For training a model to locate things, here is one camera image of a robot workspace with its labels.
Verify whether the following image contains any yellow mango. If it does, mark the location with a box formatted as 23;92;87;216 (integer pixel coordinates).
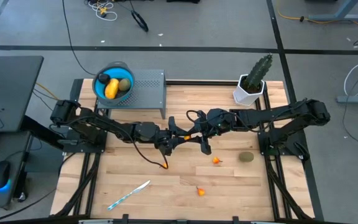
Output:
104;78;120;100

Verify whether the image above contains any brown-green kiwi fruit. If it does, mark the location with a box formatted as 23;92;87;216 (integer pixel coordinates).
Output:
238;151;255;163
118;78;132;92

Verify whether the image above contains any black strap loop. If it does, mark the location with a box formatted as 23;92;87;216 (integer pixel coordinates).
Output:
130;9;150;33

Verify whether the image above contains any black avocado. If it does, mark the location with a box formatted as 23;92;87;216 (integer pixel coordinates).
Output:
98;72;111;85

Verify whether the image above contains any white cable bundle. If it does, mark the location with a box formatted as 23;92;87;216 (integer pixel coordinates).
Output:
85;0;118;22

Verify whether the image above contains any grey perforated metal shelf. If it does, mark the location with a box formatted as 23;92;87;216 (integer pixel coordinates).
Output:
97;69;168;120

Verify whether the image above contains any blue bowl with grey rim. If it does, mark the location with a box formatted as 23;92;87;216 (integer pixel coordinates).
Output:
91;61;135;107

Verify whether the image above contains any dark grey desk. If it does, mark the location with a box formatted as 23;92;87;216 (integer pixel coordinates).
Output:
0;55;45;208

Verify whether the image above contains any knife with teal patterned handle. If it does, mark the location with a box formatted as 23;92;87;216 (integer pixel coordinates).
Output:
107;179;152;212

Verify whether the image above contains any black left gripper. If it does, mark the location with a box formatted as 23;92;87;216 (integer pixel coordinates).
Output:
152;116;196;157

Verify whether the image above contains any white angular plant pot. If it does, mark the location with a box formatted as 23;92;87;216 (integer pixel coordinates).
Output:
232;73;266;108

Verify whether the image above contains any black desk foot beam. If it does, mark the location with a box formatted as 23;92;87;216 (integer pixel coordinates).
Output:
20;114;65;150

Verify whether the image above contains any yellow floor cable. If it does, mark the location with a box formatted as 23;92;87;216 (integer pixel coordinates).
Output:
35;82;75;110
277;0;358;35

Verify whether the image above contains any green cactus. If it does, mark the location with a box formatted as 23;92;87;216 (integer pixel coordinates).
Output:
246;53;274;91

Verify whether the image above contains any long black floor cable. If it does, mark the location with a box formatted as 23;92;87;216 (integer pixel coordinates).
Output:
62;0;96;77

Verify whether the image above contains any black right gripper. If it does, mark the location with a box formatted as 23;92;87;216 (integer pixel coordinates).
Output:
187;108;231;156

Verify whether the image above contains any black aluminium table frame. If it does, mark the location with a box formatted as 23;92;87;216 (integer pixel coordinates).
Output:
50;78;316;224

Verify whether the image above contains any black mouse with blue light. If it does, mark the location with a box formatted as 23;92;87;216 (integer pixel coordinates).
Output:
0;160;12;190

